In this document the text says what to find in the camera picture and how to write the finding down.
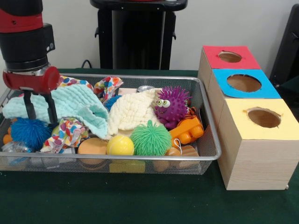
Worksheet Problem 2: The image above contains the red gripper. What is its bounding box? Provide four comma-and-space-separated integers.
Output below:
3, 66, 60, 126

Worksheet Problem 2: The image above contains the blue spiky rubber ball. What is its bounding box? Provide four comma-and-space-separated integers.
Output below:
10, 118, 51, 151
105, 95, 122, 111

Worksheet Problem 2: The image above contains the shallow clear mesh bin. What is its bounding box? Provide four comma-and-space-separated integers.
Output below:
0, 72, 222, 175

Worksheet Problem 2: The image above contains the wooden box with three holes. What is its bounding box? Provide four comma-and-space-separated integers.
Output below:
199, 45, 299, 191

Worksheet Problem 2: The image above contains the mint green cloth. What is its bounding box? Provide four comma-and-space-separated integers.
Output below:
2, 85, 109, 139

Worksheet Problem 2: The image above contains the small colourful dotted cloth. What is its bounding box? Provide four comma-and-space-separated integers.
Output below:
41, 118, 89, 154

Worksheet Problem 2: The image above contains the tan orange ball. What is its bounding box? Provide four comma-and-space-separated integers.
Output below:
77, 138, 108, 164

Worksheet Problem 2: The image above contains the yellow ball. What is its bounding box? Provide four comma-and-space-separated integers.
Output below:
107, 135, 135, 156

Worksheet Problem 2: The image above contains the cream white cloth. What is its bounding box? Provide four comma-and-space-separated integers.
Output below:
107, 89, 162, 138

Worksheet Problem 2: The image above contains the green spiky rubber ball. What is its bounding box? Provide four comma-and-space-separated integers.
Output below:
130, 120, 172, 156

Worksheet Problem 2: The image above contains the purple spiky ball with eyes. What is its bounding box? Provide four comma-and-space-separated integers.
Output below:
153, 85, 191, 130

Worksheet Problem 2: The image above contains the dark green table cloth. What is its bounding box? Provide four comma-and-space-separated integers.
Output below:
0, 68, 299, 224

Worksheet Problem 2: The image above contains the orange toy building block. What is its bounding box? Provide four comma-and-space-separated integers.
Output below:
169, 116, 205, 149

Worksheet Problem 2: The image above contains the black panel stand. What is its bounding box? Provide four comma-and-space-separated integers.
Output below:
271, 5, 299, 87

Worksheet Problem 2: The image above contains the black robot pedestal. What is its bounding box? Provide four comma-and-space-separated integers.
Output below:
90, 0, 187, 70

